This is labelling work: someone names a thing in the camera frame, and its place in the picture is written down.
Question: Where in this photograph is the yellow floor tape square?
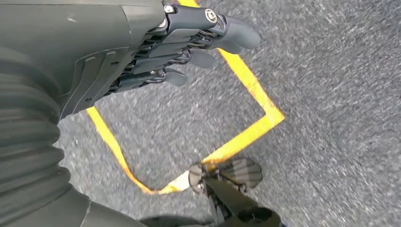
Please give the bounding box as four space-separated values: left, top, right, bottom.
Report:
86 0 286 195

